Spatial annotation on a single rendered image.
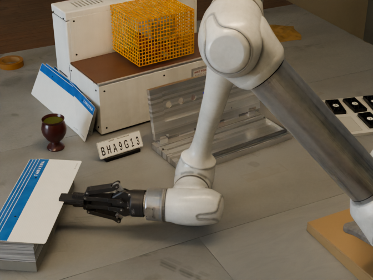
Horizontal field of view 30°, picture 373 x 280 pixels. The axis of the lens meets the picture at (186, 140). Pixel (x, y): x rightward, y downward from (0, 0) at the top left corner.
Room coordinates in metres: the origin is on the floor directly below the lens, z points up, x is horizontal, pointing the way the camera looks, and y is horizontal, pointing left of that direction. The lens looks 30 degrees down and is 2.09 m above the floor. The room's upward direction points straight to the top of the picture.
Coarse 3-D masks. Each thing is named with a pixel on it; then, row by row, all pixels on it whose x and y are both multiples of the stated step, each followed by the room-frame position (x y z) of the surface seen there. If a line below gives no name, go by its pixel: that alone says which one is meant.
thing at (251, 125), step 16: (256, 112) 2.25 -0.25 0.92; (224, 128) 2.12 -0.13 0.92; (240, 128) 2.12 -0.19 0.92; (256, 128) 2.12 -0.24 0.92; (272, 128) 2.12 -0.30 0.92; (160, 144) 2.01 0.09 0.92; (176, 144) 2.01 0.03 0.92; (224, 144) 2.01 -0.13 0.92; (256, 144) 2.01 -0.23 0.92; (272, 144) 2.04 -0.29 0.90; (176, 160) 1.91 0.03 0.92; (224, 160) 1.93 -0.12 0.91
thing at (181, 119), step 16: (192, 80) 2.12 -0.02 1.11; (160, 96) 2.04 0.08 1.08; (176, 96) 2.09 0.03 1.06; (240, 96) 2.22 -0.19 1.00; (160, 112) 2.03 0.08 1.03; (176, 112) 2.07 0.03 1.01; (192, 112) 2.10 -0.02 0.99; (224, 112) 2.16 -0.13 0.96; (240, 112) 2.19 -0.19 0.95; (160, 128) 2.02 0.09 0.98; (176, 128) 2.05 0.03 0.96; (192, 128) 2.08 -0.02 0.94
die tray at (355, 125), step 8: (360, 96) 2.40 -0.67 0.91; (344, 104) 2.33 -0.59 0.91; (352, 112) 2.27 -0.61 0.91; (360, 112) 2.27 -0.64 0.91; (344, 120) 2.20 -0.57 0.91; (352, 120) 2.20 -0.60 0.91; (360, 120) 2.20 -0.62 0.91; (352, 128) 2.14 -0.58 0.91; (360, 128) 2.14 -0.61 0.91; (368, 128) 2.14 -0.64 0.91
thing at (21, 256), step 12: (24, 168) 1.75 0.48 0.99; (12, 192) 1.62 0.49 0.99; (0, 216) 1.51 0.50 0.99; (60, 216) 1.62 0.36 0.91; (48, 240) 1.50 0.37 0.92; (0, 252) 1.40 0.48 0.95; (12, 252) 1.40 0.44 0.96; (24, 252) 1.40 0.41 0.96; (36, 252) 1.41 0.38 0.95; (0, 264) 1.40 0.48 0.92; (12, 264) 1.40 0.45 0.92; (24, 264) 1.39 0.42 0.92; (36, 264) 1.39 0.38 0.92
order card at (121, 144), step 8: (120, 136) 1.99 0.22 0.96; (128, 136) 2.01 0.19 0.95; (136, 136) 2.02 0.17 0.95; (104, 144) 1.96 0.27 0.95; (112, 144) 1.97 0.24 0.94; (120, 144) 1.98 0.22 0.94; (128, 144) 1.99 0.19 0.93; (136, 144) 2.01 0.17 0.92; (104, 152) 1.94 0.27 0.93; (112, 152) 1.96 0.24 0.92; (120, 152) 1.97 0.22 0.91
